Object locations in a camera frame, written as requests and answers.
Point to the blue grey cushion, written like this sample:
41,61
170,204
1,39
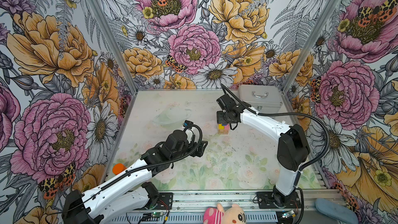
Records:
336,211

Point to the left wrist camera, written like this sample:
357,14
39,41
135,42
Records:
187,128

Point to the aluminium front rail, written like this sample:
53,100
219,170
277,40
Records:
189,208

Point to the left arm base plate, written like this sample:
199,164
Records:
163,201

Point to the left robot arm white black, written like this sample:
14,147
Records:
131,189

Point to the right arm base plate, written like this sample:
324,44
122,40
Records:
264,199

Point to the pink plush pig toy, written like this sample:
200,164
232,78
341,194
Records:
234,215

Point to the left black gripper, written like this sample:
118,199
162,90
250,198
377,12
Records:
193,147

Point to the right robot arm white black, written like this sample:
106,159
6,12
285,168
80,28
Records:
292,146

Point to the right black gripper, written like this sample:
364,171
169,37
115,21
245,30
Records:
220,118

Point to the silver aluminium case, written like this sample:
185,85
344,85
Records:
265,99

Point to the natural wood block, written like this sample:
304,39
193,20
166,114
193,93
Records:
223,131

